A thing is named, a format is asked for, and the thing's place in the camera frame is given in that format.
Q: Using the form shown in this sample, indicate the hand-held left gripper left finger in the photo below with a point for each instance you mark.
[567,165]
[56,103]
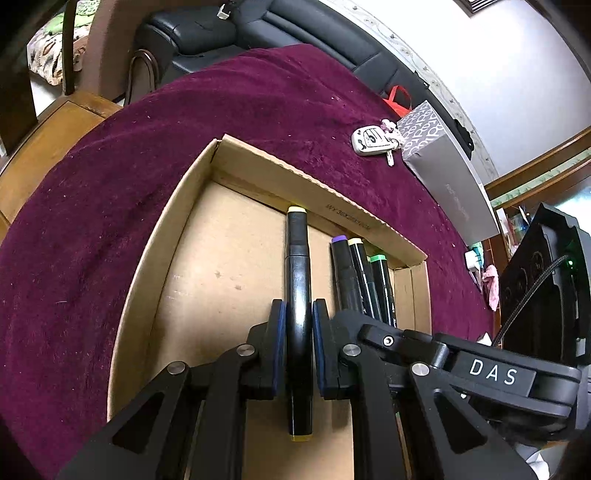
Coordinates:
[278,350]

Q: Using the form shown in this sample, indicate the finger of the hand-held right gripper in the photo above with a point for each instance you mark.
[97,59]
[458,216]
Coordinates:
[392,344]

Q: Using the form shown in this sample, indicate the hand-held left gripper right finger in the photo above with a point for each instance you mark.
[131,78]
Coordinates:
[318,346]

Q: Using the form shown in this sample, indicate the black marker with yellow caps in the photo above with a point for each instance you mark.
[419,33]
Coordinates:
[298,258]

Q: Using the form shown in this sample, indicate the shallow cardboard box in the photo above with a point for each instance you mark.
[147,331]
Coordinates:
[221,277]

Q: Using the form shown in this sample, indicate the black marker with green cap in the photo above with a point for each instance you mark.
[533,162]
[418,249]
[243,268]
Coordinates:
[382,286]

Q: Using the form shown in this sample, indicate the black marker with pale yellow cap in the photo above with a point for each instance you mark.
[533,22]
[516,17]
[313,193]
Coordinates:
[362,272]

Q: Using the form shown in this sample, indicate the black marker with purple cap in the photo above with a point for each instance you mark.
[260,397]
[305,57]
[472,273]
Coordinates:
[344,272]

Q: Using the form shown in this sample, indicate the pink cloth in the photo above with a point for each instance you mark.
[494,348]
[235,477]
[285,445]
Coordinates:
[490,286]

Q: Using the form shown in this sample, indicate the white power plug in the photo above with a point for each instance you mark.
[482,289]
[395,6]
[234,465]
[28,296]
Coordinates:
[472,261]

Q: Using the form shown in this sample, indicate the grey patterned gift box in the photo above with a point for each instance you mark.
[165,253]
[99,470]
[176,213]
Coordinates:
[443,184]

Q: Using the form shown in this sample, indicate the white car key with charm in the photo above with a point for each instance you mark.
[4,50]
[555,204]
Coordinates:
[369,141]

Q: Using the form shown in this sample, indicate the wooden cabinet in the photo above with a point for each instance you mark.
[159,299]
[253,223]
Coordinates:
[531,184]

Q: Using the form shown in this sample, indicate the maroon velvet tablecloth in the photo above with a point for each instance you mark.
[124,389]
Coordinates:
[115,184]

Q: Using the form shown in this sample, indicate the red bag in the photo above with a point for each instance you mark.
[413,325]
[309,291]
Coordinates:
[398,104]

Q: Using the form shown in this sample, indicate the wooden chair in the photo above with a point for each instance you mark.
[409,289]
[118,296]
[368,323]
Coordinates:
[46,134]

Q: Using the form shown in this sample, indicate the black leather sofa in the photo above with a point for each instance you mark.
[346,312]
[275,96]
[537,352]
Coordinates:
[300,23]

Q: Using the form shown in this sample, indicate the floral cushion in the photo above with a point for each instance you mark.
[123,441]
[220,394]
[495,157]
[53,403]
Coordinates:
[46,55]

